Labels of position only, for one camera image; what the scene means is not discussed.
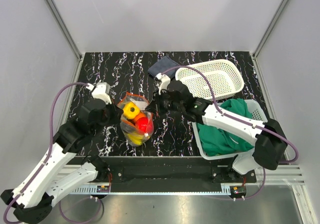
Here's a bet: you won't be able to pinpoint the white basket with clothes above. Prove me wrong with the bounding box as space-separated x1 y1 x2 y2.
191 99 268 160

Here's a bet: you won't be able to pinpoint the white perforated basket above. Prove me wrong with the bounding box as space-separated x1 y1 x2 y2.
175 59 245 101

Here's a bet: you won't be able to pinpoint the clear zip top bag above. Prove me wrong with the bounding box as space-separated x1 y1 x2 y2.
117 92 154 147

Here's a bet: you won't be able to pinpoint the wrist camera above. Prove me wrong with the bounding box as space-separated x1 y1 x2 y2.
86 82 112 105
154 73 171 94

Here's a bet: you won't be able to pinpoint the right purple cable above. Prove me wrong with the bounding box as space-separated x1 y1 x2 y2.
161 66 300 164

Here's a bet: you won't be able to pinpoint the fake orange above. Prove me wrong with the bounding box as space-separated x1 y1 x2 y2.
133 112 146 124

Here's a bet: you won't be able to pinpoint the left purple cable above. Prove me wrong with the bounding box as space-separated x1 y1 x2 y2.
2 82 95 223

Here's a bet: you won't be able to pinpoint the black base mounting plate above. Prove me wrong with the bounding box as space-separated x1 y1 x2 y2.
82 156 258 193

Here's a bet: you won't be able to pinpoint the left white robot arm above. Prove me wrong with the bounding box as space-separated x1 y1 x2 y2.
0 99 123 223

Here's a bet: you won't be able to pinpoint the green cloth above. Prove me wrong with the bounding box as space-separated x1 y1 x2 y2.
197 98 253 156

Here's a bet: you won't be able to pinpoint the dark fake avocado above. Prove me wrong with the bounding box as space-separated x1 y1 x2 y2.
120 122 136 133

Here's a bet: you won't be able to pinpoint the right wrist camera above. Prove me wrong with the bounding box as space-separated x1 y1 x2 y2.
154 73 171 94

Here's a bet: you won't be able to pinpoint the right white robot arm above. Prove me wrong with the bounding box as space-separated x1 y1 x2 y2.
146 81 288 182

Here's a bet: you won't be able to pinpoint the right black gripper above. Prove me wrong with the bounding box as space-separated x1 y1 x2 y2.
145 88 184 117

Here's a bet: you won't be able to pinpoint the yellow fake bell pepper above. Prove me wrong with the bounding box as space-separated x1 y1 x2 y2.
123 102 140 120

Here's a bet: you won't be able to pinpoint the dark blue folded cloth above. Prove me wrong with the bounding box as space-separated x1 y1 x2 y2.
147 56 180 77

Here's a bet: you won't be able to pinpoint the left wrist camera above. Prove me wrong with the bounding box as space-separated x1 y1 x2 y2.
86 82 112 105

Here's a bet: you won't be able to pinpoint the purple cable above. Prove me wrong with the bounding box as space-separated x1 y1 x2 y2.
161 66 300 164
2 82 95 223

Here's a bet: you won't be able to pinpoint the red fake apple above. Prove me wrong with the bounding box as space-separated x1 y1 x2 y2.
135 117 154 134

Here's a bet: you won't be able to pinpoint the yellow fake bananas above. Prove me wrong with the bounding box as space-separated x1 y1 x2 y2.
125 133 150 146

